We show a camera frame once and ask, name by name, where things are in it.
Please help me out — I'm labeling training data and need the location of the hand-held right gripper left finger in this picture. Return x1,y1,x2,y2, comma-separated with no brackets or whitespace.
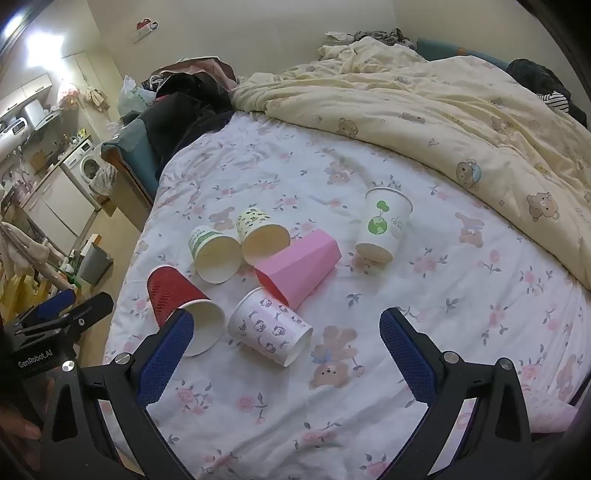
39,308,195,480

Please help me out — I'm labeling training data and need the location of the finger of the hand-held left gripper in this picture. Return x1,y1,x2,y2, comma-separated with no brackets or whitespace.
9,288,78,331
14,292,114,345

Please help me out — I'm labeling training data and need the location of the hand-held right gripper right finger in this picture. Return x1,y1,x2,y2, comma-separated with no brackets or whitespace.
379,307,537,480

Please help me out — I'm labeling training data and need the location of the red ribbed paper cup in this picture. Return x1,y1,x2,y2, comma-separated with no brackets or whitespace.
147,264,227,357

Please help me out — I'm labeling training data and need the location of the white cup cartoon face print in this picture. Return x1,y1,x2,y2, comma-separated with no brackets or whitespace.
227,286,314,368

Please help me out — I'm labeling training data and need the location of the white cup green band print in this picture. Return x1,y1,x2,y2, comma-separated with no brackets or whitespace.
188,225,243,284

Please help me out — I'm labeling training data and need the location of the white cup green globe print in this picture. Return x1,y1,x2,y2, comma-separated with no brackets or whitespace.
355,187,413,264

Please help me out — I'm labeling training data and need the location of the pink faceted cup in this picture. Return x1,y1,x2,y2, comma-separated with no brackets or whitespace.
254,229,342,309

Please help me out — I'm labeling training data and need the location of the yellow-green panda print cup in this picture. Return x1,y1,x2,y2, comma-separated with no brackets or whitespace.
235,208,291,267

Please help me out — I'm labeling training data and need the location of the person's left hand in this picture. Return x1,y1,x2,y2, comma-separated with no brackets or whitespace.
0,402,43,445

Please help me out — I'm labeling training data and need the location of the grey trash bin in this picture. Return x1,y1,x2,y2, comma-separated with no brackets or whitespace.
78,242,114,286

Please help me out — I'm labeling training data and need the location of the beige hanging cloth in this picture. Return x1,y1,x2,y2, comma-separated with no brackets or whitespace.
0,222,65,287

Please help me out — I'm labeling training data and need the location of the white low cabinet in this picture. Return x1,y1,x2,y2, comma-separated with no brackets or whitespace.
21,164,100,252

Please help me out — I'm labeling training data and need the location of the white cloth on washer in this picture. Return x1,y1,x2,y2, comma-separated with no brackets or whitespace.
90,164,116,195

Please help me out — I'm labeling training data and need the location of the white washing machine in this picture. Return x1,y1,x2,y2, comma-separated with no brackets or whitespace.
62,138,105,195

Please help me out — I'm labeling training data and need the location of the pink speckled cloth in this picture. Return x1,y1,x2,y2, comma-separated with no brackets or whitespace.
526,390,583,435

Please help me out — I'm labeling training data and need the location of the white water heater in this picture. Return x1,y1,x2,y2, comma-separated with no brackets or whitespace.
0,117,28,160

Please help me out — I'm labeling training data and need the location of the white plastic bag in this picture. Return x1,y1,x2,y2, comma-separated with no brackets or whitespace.
117,76,158,116

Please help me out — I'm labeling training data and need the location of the pile of dark clothes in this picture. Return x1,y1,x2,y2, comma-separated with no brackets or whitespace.
141,58,238,182

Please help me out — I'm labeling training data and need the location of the yellow bear print duvet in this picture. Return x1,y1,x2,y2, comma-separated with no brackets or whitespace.
229,37,591,291

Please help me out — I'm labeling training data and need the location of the striped garment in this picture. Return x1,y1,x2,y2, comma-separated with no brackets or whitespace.
539,91,572,112

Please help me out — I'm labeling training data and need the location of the dark fuzzy garment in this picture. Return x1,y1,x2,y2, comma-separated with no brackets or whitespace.
506,58,587,127

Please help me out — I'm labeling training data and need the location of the dark patterned pillow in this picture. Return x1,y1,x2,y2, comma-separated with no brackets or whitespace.
325,28,419,49

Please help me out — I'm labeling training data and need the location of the white wall cabinet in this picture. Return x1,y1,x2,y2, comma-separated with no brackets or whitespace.
0,74,54,118

